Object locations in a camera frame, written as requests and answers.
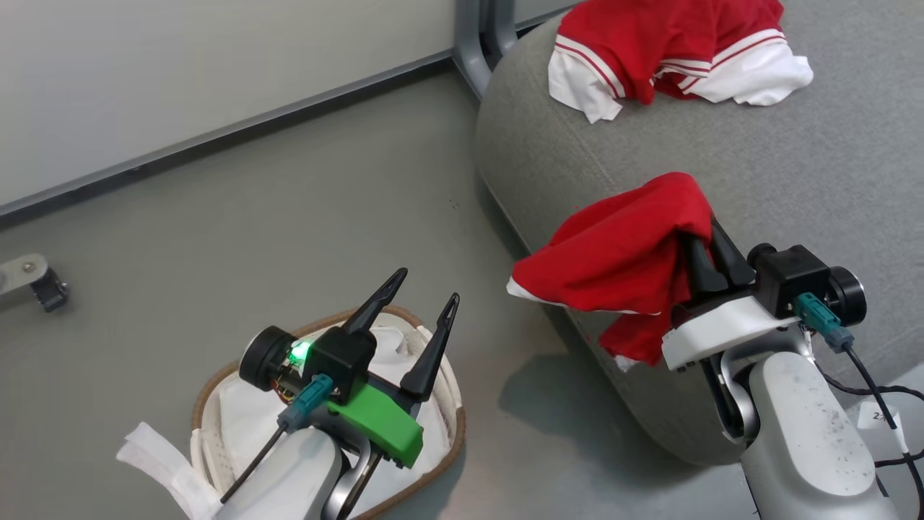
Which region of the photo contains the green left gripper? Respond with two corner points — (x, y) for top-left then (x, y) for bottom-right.
(325, 268), (461, 470)

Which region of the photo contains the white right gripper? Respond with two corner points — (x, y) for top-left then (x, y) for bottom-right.
(661, 215), (801, 372)

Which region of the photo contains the red garment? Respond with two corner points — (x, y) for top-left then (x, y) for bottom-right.
(505, 172), (715, 371)

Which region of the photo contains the light grey fabric sofa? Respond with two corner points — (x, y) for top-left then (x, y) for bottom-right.
(475, 0), (924, 467)

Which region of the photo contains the white laundry basket brown rim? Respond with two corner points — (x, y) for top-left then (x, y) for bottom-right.
(117, 305), (466, 520)

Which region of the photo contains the red and white striped shirt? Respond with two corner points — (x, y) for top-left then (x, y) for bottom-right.
(547, 0), (815, 125)

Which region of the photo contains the dark grey baseboard strip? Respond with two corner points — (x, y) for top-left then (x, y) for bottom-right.
(0, 56), (463, 230)

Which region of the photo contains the black cable with teal connector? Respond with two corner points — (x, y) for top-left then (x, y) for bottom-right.
(794, 292), (924, 506)
(220, 373), (336, 504)

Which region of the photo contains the thin black cable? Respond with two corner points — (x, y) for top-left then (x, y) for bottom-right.
(812, 357), (924, 470)

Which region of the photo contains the white paper cable tag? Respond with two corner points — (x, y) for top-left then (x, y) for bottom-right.
(858, 401), (907, 436)

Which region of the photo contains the grey metal frame post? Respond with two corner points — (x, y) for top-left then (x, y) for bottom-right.
(453, 0), (518, 100)

